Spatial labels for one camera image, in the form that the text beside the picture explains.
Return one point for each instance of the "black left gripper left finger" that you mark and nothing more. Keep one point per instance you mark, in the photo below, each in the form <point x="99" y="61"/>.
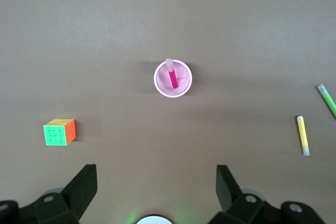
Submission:
<point x="78" y="192"/>

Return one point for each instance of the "colourful puzzle cube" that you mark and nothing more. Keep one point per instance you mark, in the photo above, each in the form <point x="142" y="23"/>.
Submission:
<point x="56" y="133"/>

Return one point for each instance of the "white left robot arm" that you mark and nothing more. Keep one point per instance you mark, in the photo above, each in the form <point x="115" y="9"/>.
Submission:
<point x="155" y="219"/>

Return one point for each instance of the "yellow marker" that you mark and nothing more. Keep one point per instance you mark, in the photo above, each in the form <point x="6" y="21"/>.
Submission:
<point x="302" y="134"/>

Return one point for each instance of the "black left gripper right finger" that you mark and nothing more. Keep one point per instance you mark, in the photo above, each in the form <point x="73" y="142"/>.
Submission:
<point x="231" y="195"/>

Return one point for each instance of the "pink marker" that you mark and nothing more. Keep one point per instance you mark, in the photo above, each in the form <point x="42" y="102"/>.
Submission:
<point x="172" y="78"/>

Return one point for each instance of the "green marker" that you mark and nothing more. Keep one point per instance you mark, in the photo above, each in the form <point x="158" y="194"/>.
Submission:
<point x="329" y="100"/>

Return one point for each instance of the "pink mesh cup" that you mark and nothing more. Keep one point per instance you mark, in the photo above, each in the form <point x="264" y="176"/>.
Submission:
<point x="162" y="87"/>

